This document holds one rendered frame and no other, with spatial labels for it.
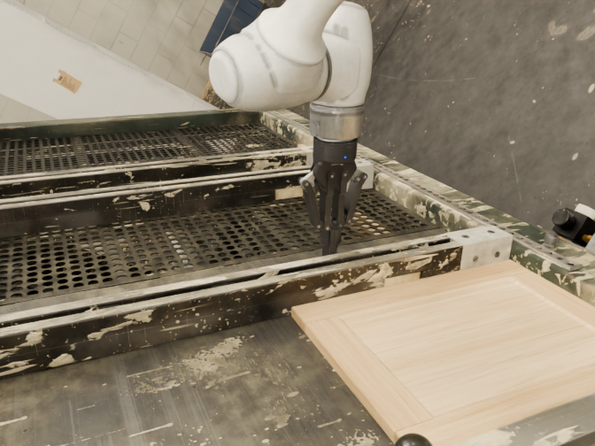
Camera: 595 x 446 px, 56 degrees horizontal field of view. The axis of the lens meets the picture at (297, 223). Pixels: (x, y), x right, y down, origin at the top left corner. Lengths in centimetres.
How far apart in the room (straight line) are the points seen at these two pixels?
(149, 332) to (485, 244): 65
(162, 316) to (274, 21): 46
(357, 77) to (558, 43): 190
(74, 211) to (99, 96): 318
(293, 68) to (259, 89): 5
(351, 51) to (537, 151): 168
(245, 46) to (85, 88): 376
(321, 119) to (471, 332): 42
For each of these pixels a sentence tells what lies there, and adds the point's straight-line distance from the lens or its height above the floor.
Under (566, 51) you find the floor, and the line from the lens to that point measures 268.
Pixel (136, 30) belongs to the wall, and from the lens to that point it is 589.
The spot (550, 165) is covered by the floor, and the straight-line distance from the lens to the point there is 242.
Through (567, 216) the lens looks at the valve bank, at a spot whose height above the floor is 79.
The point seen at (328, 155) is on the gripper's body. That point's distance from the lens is 93.
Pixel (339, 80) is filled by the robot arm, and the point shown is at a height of 143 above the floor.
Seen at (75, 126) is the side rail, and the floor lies 152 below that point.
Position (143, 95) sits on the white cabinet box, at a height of 85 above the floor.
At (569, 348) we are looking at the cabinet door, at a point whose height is 101.
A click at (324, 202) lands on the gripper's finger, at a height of 131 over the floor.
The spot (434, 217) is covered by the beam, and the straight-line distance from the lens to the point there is 139.
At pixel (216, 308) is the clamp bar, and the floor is 144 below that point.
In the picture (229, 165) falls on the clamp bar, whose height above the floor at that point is 123.
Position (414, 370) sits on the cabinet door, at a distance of 84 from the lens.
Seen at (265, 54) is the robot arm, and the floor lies 157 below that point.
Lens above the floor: 185
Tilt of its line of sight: 32 degrees down
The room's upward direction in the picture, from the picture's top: 66 degrees counter-clockwise
